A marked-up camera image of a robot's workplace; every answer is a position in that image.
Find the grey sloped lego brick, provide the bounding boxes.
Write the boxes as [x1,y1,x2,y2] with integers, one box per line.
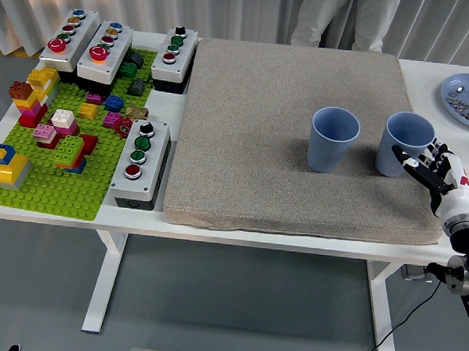
[126,77,147,97]

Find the white five-button control box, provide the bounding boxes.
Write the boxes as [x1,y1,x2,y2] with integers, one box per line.
[37,6,102,85]
[75,17,136,98]

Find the person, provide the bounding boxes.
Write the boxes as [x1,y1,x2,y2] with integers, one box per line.
[289,0,404,55]

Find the white four-button control box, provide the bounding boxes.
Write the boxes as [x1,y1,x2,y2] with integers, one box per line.
[107,118,178,212]
[149,24,200,97]

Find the grey power box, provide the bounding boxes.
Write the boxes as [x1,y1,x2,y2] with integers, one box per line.
[401,264,428,282]

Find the green red blue lego stack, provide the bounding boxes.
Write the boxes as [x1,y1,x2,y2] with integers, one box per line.
[52,132,99,176]

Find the grey-brown mat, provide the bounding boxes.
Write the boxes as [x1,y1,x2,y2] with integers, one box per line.
[161,35,456,247]

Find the dark green lego brick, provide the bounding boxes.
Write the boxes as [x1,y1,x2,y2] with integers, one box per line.
[118,61,139,79]

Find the pink magenta lego brick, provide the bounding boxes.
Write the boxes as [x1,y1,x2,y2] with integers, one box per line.
[102,111,124,130]

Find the dark grey curved lego brick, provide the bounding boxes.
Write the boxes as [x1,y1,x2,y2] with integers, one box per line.
[123,50,145,69]

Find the white and magenta lego stack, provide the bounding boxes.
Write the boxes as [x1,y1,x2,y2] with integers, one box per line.
[49,108,83,138]

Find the yellow lego brick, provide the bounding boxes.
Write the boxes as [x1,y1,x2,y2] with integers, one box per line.
[76,102,100,121]

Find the yellow blue grey lego figure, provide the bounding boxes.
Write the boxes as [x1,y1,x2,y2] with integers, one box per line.
[0,143,35,192]

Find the blue ribbed cup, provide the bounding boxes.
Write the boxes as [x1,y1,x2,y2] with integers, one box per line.
[373,109,438,180]
[305,105,362,176]

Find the white table leg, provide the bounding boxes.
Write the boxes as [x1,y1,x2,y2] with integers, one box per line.
[80,229,129,335]
[360,259,405,351]

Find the tall multicolour lego tower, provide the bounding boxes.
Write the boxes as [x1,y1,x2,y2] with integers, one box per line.
[6,64,63,130]

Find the blue lego brick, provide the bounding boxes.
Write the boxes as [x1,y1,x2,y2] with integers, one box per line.
[103,94,126,113]

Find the green lego baseplate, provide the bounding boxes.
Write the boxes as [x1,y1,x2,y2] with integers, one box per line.
[0,40,160,226]

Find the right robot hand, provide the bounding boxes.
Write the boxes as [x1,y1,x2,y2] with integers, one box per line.
[386,133,469,225]

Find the black power cable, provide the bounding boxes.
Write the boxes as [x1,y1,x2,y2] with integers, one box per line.
[347,273,442,351]

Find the pink and red lego stack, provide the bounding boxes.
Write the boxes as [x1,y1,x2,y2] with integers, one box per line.
[32,123,62,150]

